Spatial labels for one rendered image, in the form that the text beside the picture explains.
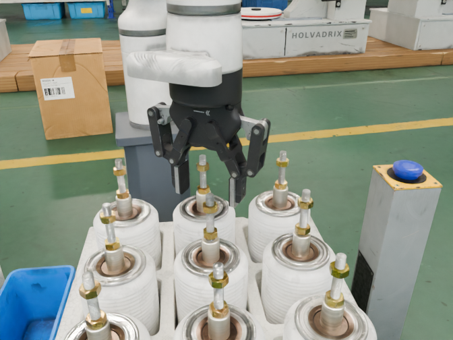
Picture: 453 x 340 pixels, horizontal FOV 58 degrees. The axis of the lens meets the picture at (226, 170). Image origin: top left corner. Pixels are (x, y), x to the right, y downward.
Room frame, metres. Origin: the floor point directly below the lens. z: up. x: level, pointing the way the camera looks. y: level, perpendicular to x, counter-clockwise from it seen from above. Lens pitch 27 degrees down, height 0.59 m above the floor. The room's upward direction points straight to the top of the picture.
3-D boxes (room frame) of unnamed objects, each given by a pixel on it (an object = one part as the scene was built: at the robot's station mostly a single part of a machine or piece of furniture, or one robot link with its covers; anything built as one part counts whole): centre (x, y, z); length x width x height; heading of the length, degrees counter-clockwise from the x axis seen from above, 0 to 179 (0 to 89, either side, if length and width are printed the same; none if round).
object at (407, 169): (0.52, -0.26, 0.32); 0.04 x 0.04 x 0.02
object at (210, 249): (0.42, 0.02, 0.26); 0.02 x 0.02 x 0.03
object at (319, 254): (0.43, -0.10, 0.25); 0.08 x 0.08 x 0.01
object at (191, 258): (0.42, 0.02, 0.25); 0.08 x 0.08 x 0.01
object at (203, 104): (0.42, 0.02, 0.46); 0.08 x 0.08 x 0.09
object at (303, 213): (0.43, -0.10, 0.31); 0.01 x 0.01 x 0.08
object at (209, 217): (0.42, 0.02, 0.31); 0.01 x 0.01 x 0.08
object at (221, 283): (0.30, 0.01, 0.32); 0.02 x 0.02 x 0.01; 22
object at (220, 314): (0.30, 0.01, 0.29); 0.02 x 0.02 x 0.01; 22
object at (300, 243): (0.43, -0.10, 0.26); 0.02 x 0.02 x 0.03
